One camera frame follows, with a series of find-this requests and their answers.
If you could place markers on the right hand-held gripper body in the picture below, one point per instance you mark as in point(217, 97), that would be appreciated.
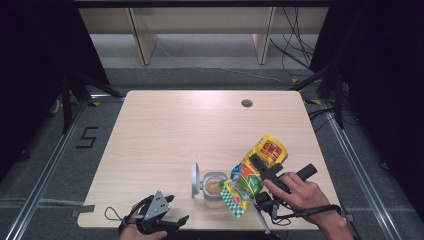
point(271, 175)

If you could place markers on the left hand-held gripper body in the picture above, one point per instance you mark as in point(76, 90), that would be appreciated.
point(157, 206)

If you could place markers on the yellow seasoning pouch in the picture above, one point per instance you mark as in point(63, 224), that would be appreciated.
point(271, 149)

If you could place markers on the clear jar with white lid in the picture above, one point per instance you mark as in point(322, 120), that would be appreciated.
point(195, 180)

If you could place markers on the person's left hand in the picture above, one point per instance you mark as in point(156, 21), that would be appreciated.
point(134, 235)

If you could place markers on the person's right hand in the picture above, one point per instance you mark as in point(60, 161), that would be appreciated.
point(303, 196)

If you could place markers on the grey tape strip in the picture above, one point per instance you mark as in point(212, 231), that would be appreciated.
point(350, 217)
point(83, 210)

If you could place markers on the black metal stand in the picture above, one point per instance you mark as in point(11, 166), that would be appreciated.
point(339, 100)
point(66, 106)

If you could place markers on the black curtain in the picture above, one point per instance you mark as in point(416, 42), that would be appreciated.
point(33, 66)
point(390, 83)

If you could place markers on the aluminium floor rail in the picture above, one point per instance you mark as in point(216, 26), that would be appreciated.
point(360, 173)
point(50, 166)

